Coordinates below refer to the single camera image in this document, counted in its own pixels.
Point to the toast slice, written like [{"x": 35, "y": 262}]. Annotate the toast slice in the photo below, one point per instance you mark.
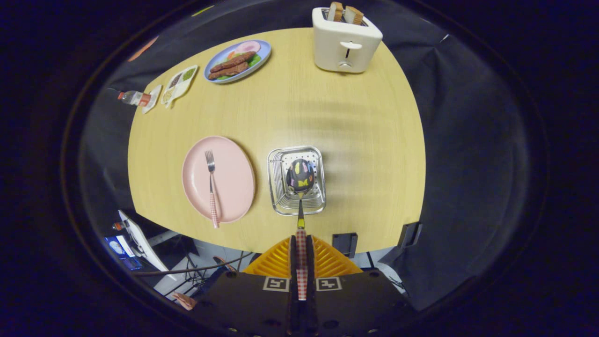
[
  {"x": 354, "y": 15},
  {"x": 335, "y": 11}
]

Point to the clear bottle with red label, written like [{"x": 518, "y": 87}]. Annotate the clear bottle with red label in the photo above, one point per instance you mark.
[{"x": 135, "y": 98}]

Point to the white divided condiment tray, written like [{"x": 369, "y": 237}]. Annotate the white divided condiment tray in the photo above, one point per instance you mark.
[{"x": 180, "y": 85}]

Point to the small white coaster dish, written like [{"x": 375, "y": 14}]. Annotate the small white coaster dish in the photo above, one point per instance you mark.
[{"x": 152, "y": 99}]

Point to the white toaster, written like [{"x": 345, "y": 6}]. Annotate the white toaster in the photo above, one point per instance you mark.
[{"x": 332, "y": 47}]

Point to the pink plate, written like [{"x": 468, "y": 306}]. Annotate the pink plate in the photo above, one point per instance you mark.
[{"x": 234, "y": 178}]

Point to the black table clamp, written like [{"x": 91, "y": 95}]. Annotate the black table clamp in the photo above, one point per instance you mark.
[
  {"x": 345, "y": 244},
  {"x": 409, "y": 234}
]

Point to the brown sausage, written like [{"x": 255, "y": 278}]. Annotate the brown sausage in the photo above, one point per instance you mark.
[
  {"x": 234, "y": 61},
  {"x": 229, "y": 71}
]

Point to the pink ham slice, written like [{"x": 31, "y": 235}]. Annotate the pink ham slice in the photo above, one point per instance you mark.
[{"x": 248, "y": 47}]

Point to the green lettuce leaf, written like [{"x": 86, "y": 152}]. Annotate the green lettuce leaf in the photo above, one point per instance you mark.
[{"x": 255, "y": 60}]

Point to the blue plate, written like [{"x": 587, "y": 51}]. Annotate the blue plate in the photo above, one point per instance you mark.
[{"x": 262, "y": 58}]

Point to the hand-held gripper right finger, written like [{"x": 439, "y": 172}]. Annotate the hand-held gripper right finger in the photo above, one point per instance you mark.
[{"x": 355, "y": 304}]

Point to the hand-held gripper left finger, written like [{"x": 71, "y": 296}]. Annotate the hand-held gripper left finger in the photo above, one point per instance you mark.
[{"x": 248, "y": 304}]

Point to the white laptop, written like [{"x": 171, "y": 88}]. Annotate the white laptop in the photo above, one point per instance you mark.
[{"x": 140, "y": 241}]

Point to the perforated steel basket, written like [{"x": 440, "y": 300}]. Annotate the perforated steel basket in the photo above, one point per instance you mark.
[{"x": 317, "y": 157}]

